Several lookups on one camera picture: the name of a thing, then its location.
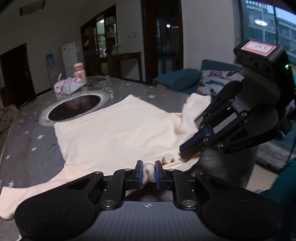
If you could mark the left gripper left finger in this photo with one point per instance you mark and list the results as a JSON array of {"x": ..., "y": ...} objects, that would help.
[{"x": 118, "y": 184}]

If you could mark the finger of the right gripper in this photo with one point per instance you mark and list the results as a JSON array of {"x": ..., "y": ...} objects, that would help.
[{"x": 195, "y": 144}]

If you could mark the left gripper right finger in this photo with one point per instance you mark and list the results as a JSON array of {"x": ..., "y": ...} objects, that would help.
[{"x": 177, "y": 182}]

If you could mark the cream white garment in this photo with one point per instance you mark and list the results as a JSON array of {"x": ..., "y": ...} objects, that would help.
[{"x": 114, "y": 138}]

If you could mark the patterned pillow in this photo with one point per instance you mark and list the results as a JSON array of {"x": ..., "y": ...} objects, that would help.
[{"x": 212, "y": 81}]

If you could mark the blue sofa cushion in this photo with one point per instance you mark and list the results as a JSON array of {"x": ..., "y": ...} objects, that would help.
[{"x": 179, "y": 80}]

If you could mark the built-in induction cooktop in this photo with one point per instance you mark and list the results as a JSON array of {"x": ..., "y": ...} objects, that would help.
[{"x": 72, "y": 107}]

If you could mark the pink tissue pack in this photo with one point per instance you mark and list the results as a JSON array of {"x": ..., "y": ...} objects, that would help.
[{"x": 67, "y": 86}]

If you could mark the pink thermos bottle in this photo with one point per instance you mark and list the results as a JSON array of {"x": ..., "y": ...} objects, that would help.
[{"x": 79, "y": 72}]

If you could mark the dark wooden console table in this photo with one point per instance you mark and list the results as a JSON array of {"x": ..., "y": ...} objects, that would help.
[{"x": 126, "y": 66}]

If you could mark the water dispenser with blue bottle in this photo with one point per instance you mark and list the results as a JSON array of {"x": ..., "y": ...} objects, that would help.
[{"x": 52, "y": 67}]

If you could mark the floral kids chair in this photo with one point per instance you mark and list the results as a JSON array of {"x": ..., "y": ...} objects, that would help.
[{"x": 7, "y": 117}]

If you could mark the white refrigerator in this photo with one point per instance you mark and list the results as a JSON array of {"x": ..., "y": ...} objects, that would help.
[{"x": 69, "y": 55}]

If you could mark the dark wooden display shelf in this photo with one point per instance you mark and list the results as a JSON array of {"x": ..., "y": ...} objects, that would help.
[{"x": 99, "y": 41}]

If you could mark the black camera box with label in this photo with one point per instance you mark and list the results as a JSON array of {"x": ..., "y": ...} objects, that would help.
[{"x": 267, "y": 60}]

